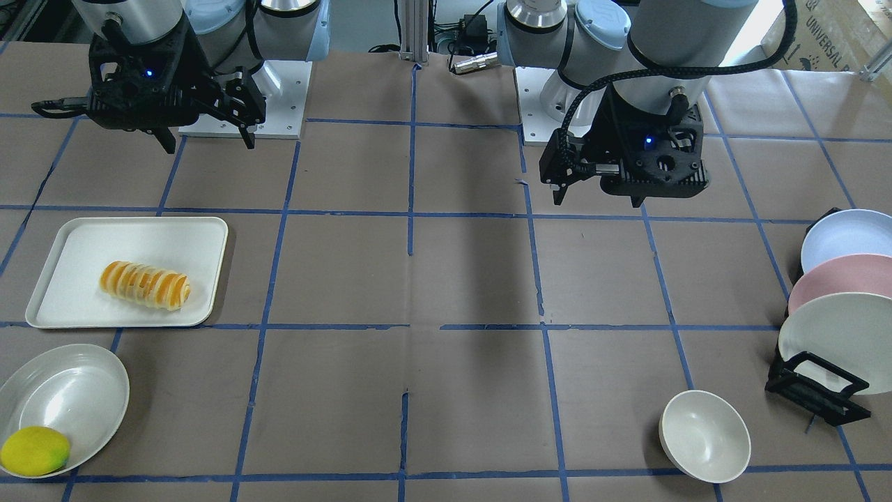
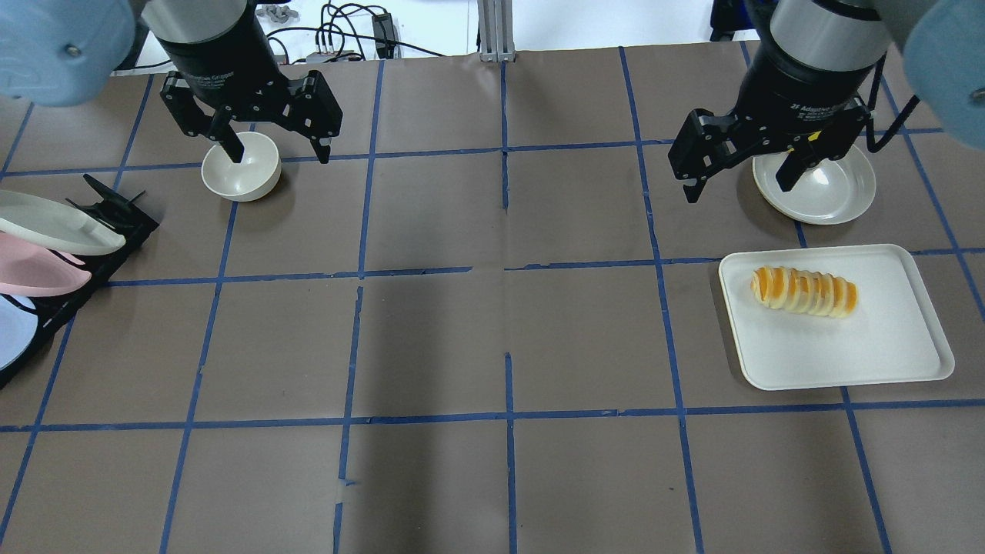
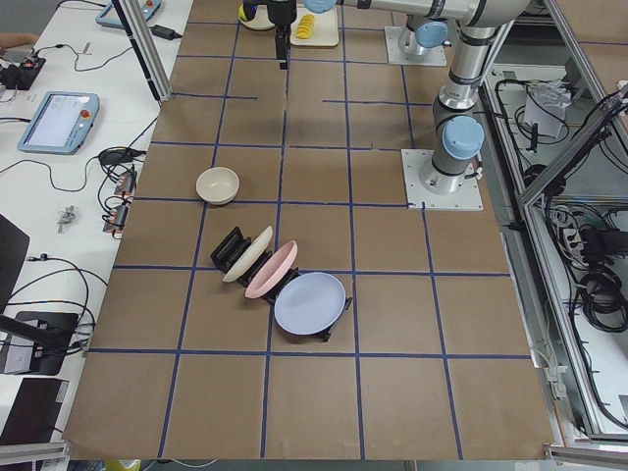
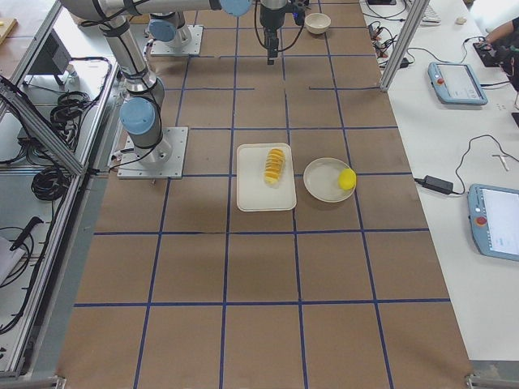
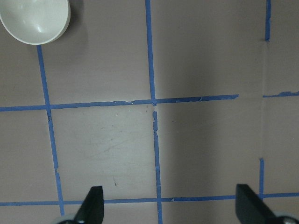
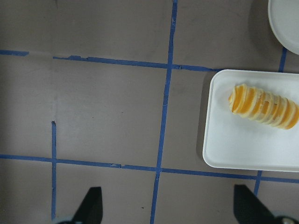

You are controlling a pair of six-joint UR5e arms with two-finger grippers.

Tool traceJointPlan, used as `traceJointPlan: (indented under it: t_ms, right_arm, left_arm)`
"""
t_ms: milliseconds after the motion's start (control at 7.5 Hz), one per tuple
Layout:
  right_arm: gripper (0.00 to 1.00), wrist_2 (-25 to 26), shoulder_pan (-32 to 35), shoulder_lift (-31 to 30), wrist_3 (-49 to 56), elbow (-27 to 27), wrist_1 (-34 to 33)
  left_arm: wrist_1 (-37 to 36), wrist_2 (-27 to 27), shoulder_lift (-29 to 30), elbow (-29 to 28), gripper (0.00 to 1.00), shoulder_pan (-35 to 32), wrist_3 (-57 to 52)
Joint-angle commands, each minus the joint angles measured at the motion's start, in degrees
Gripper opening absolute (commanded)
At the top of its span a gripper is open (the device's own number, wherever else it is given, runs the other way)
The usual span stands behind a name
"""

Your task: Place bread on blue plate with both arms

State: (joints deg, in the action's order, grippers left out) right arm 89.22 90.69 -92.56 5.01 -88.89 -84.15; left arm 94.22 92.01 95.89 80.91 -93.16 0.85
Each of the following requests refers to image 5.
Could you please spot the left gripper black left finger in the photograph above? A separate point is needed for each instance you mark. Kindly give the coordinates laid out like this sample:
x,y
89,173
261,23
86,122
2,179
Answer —
x,y
92,208

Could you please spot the white bowl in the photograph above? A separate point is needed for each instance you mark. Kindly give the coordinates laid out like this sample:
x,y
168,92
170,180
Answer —
x,y
35,22

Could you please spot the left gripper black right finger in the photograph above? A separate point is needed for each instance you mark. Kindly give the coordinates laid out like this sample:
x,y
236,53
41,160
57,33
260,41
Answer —
x,y
250,209

